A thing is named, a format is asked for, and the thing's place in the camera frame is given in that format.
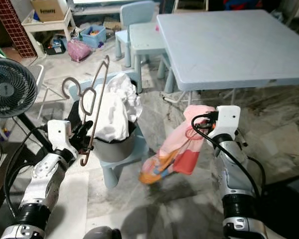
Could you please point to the pink plastic hanger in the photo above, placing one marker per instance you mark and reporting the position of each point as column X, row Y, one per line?
column 97, row 109

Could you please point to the white garment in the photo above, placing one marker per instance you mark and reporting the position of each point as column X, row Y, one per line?
column 114, row 109

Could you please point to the pink child dress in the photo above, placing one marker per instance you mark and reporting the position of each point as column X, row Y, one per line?
column 184, row 144

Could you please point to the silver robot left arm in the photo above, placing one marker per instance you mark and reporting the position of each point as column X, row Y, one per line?
column 45, row 186

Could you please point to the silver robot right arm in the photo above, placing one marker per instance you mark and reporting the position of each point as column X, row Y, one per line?
column 234, row 174

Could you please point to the dark grey laundry bucket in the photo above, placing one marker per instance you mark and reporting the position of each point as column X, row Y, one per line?
column 114, row 152

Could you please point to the light blue child chair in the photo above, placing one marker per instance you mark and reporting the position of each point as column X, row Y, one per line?
column 119, row 166
column 137, row 15

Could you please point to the large light blue table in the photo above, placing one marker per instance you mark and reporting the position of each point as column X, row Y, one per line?
column 229, row 50

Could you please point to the pink bag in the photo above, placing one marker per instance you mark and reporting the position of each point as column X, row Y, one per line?
column 78, row 51

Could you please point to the black standing fan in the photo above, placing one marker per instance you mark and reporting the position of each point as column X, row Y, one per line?
column 10, row 88

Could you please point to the dark wooden table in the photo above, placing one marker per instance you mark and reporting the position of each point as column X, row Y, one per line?
column 0, row 184

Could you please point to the blue toy storage box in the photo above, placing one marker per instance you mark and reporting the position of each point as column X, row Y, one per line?
column 93, row 37

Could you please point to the small light blue table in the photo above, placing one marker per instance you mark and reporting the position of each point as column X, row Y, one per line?
column 144, row 40

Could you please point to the white low shelf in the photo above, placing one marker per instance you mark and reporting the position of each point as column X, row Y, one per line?
column 45, row 26

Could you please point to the blue and red backpack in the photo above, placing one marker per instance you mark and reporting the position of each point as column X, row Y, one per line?
column 244, row 4

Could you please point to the red mosaic tile pillar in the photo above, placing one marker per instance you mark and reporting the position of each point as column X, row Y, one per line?
column 15, row 27

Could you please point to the cardboard box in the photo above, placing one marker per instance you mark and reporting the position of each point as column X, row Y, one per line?
column 50, row 10

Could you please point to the bright white screen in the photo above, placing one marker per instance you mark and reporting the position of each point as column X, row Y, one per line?
column 94, row 2

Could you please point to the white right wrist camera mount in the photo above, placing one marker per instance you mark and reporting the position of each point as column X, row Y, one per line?
column 228, row 122

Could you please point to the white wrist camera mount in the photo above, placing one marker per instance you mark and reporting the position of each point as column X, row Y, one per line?
column 60, row 137
column 228, row 122

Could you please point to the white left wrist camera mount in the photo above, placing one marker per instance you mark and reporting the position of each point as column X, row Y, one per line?
column 60, row 137

